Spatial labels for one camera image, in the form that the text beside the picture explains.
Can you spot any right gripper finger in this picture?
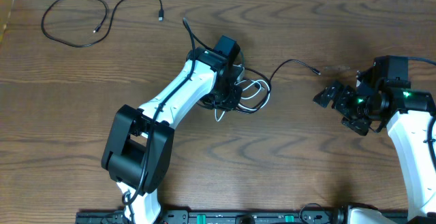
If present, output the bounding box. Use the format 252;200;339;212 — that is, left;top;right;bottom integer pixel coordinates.
341;117;372;136
313;80;344;108

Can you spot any white USB cable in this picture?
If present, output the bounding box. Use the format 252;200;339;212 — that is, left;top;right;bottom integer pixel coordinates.
214;78;272;123

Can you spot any black USB cable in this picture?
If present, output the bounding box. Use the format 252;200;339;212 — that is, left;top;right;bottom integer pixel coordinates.
196;59;322;115

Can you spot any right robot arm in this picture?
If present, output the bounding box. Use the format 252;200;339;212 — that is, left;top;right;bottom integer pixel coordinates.
313;55;435;223

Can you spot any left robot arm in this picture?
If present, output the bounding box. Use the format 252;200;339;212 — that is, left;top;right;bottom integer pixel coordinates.
102;36;244;223

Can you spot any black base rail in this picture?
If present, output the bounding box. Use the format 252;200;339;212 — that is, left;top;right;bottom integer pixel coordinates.
74;203;409;224

